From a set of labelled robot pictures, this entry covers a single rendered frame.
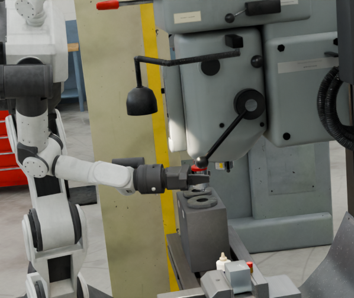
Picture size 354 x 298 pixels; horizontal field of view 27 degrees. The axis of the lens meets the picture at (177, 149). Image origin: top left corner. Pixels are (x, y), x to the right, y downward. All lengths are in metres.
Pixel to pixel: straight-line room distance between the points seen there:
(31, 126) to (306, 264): 2.64
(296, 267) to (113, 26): 1.84
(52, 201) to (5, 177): 4.11
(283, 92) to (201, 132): 0.21
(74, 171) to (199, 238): 0.42
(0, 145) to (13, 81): 4.39
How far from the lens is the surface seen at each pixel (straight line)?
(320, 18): 1.70
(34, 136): 2.13
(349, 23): 1.45
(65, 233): 2.36
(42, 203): 2.35
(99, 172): 2.13
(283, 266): 4.39
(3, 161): 6.42
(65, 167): 2.19
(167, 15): 1.61
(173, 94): 1.73
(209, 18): 1.62
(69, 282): 2.58
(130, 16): 3.45
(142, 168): 2.12
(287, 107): 1.69
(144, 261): 3.72
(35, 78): 2.01
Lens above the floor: 1.77
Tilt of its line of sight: 14 degrees down
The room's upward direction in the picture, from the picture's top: 6 degrees counter-clockwise
